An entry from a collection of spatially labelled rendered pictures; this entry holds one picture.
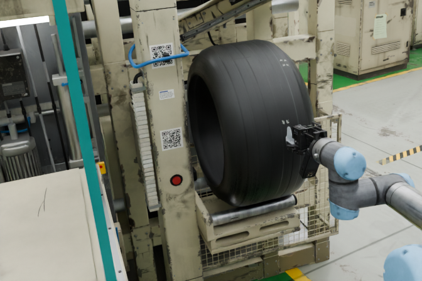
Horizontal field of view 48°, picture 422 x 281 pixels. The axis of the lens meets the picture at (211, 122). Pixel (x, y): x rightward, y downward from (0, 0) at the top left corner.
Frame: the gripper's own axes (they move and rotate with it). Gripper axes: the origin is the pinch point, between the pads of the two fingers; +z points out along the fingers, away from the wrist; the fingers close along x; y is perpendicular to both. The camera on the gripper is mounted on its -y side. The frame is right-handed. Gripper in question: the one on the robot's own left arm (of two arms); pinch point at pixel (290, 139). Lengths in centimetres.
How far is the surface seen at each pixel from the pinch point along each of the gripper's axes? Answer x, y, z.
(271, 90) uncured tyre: 2.3, 15.5, 6.0
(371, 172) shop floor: -152, -103, 174
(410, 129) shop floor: -235, -97, 228
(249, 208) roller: 8.9, -29.8, 19.3
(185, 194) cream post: 30.6, -21.3, 25.1
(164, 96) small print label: 34.2, 16.5, 20.4
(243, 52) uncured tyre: 5.5, 26.9, 19.7
